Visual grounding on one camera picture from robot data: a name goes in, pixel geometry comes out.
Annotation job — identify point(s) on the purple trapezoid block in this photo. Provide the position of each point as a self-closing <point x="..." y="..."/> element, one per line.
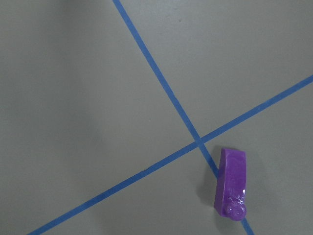
<point x="231" y="185"/>

